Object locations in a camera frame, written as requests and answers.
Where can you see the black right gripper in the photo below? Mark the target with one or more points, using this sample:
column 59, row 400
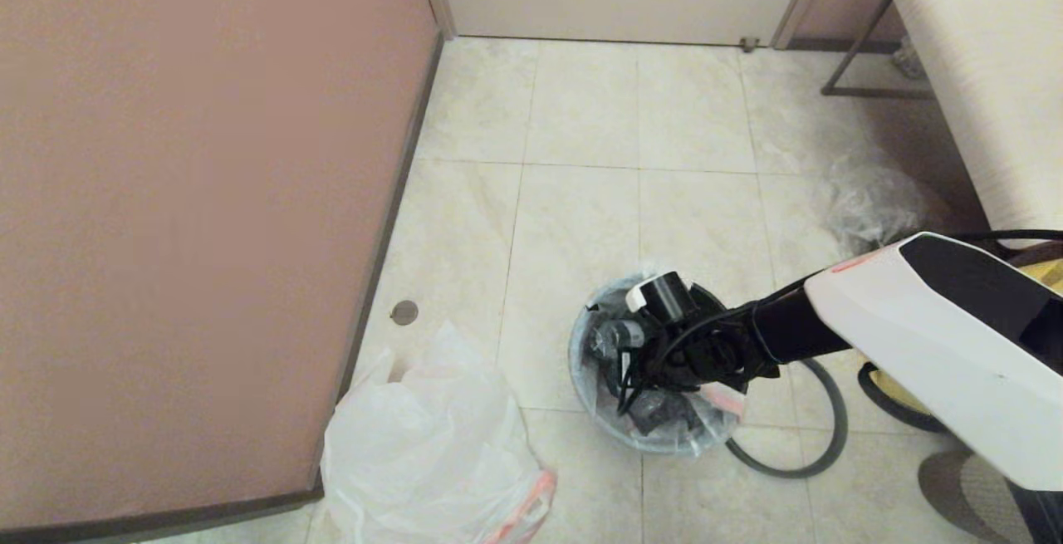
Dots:
column 706, row 353

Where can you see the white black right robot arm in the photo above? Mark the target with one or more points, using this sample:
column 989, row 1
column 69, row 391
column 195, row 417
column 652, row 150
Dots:
column 913, row 320

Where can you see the black round trash bin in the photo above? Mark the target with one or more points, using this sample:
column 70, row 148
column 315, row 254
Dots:
column 664, row 447

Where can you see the yellow shopping bag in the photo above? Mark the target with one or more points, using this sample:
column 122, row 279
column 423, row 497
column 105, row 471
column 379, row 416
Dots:
column 890, row 386

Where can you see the clear bag with black contents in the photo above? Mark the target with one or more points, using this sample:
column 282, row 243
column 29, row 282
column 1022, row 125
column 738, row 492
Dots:
column 872, row 203

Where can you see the clear plastic bottle white label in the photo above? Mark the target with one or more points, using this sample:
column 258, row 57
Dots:
column 656, row 419
column 619, row 335

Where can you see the grey ribbed round object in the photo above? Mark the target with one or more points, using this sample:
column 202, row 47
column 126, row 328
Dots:
column 972, row 502

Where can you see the small metal door stop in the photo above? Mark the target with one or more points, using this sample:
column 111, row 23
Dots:
column 748, row 45

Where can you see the small clear container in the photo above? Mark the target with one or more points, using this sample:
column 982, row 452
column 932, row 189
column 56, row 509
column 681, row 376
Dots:
column 907, row 59

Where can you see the cream striped table top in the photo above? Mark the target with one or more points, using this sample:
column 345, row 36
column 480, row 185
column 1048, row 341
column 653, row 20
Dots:
column 988, row 71

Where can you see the dark metal table frame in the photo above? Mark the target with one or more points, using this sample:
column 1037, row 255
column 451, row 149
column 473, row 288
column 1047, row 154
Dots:
column 872, row 92

